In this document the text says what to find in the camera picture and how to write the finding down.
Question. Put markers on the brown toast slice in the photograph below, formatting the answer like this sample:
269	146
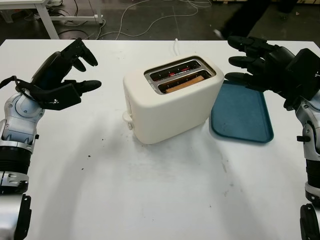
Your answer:
185	83

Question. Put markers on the white desk frame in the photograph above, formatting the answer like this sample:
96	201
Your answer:
46	17

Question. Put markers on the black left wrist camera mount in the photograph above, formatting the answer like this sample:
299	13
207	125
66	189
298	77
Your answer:
66	96

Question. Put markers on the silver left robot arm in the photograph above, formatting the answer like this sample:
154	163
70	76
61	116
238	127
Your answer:
22	112

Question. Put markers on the person in black trousers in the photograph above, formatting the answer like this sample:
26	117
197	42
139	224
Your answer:
240	17

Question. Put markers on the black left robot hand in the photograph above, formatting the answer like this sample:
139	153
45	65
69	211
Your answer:
46	73

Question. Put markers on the cream two-slot toaster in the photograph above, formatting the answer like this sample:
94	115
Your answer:
162	112

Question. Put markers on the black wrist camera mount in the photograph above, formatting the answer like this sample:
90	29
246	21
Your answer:
66	96
302	70

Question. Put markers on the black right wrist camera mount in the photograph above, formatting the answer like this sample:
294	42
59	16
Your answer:
302	70

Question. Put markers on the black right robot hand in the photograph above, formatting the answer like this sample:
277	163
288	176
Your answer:
275	67

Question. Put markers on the blue plastic tray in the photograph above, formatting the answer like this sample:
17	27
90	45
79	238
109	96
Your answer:
240	115

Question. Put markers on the black bin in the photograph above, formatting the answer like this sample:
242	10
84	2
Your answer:
287	5

